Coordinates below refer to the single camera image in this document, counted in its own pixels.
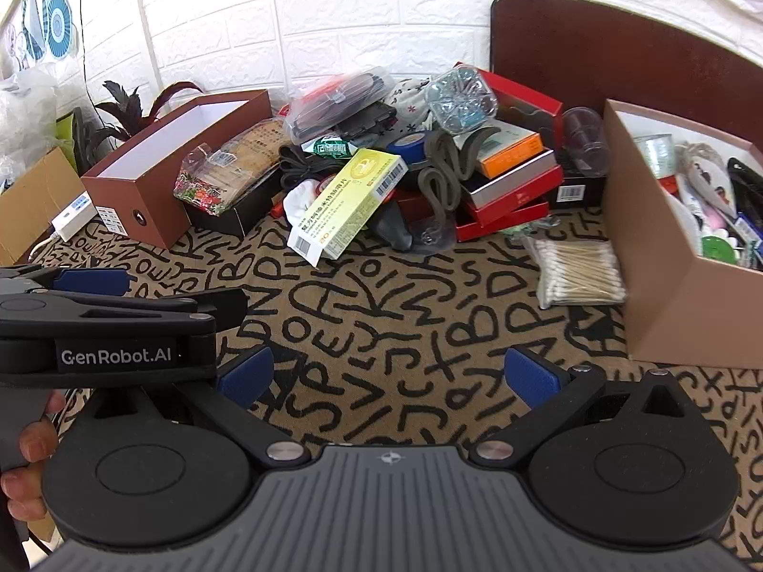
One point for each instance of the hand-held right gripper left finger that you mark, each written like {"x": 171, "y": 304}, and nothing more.
{"x": 247, "y": 372}

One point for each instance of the green white small packet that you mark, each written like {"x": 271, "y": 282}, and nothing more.
{"x": 325, "y": 146}

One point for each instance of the brown shoe box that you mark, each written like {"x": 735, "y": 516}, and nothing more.
{"x": 137, "y": 202}

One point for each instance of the blue white packet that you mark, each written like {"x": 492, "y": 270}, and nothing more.
{"x": 750, "y": 229}

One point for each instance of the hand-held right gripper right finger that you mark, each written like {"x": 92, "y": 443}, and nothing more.
{"x": 533, "y": 376}

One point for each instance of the white power strip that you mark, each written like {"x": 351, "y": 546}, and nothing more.
{"x": 74, "y": 214}

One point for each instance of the white sock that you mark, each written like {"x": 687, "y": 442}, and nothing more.
{"x": 301, "y": 202}

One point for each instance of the dark red wooden headboard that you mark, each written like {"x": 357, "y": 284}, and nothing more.
{"x": 596, "y": 53}

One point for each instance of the black flat box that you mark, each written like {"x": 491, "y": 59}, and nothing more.
{"x": 238, "y": 219}

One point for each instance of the grey cloth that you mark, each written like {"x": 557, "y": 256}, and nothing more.
{"x": 393, "y": 227}

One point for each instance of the letter print tablecloth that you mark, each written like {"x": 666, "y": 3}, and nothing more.
{"x": 387, "y": 322}

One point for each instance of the clear plastic cup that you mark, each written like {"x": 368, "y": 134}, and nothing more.
{"x": 585, "y": 137}

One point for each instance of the white patterned pouch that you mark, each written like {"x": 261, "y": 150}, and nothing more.
{"x": 706, "y": 176}

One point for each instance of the plain cardboard box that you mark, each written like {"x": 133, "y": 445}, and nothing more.
{"x": 36, "y": 202}

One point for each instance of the green round lid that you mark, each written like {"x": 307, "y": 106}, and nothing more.
{"x": 718, "y": 247}

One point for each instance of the brown cardboard box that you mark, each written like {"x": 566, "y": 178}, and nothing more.
{"x": 655, "y": 286}

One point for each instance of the black pouch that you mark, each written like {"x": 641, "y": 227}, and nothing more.
{"x": 745, "y": 182}

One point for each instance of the cotton swab pack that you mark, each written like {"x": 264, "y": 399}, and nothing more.
{"x": 578, "y": 274}

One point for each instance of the blue tape roll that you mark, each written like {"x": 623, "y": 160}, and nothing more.
{"x": 405, "y": 146}

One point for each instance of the grey foam strip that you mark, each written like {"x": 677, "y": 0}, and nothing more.
{"x": 441, "y": 184}

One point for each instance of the black box with barcode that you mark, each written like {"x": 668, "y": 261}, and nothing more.
{"x": 575, "y": 190}

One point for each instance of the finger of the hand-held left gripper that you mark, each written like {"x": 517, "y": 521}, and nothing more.
{"x": 149, "y": 310}
{"x": 89, "y": 281}

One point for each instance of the white floral cloth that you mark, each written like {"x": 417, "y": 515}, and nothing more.
{"x": 405, "y": 104}

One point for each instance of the wall poster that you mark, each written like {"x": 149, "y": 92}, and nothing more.
{"x": 56, "y": 24}

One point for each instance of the orange box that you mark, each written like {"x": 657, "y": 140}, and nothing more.
{"x": 506, "y": 158}

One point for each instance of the dark leafed houseplant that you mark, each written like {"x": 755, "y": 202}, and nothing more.
{"x": 128, "y": 113}

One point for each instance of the yellow medicine box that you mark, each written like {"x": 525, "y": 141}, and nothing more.
{"x": 351, "y": 208}

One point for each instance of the clear plastic bag black items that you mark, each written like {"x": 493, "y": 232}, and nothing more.
{"x": 340, "y": 101}

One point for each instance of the red flat box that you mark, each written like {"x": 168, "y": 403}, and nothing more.
{"x": 536, "y": 199}
{"x": 506, "y": 223}

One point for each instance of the clear snack packet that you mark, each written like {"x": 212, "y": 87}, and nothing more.
{"x": 226, "y": 170}

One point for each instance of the person's left hand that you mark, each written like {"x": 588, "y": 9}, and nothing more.
{"x": 37, "y": 441}

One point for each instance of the white plastic bag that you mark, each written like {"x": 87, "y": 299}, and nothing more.
{"x": 18, "y": 125}

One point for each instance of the crushed clear plastic bottle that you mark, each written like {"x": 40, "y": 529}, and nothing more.
{"x": 459, "y": 101}

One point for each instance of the clear plastic piece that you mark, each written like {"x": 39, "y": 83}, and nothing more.
{"x": 432, "y": 237}

